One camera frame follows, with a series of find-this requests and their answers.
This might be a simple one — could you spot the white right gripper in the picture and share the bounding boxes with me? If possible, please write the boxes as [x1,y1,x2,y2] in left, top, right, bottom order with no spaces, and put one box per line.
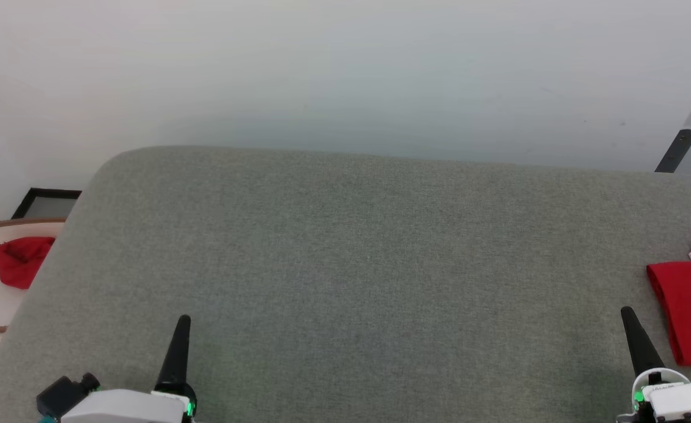
[615,306,691,423]

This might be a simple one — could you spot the black door handle bar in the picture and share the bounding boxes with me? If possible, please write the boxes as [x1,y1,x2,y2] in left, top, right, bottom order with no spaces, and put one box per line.
[655,129,691,174]

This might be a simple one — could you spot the black framed floor panel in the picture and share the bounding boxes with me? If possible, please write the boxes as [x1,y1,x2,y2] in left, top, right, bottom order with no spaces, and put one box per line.
[11,187,82,220]

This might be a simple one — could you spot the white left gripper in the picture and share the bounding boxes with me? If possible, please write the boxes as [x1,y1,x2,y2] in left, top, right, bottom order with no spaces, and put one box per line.
[60,315,197,423]

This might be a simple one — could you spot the plain red cloth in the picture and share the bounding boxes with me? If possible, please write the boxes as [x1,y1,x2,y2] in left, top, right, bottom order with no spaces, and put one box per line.
[0,236,57,290]

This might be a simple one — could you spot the grey fabric sofa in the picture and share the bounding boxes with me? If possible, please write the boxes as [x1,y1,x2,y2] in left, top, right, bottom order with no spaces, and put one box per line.
[0,145,691,423]

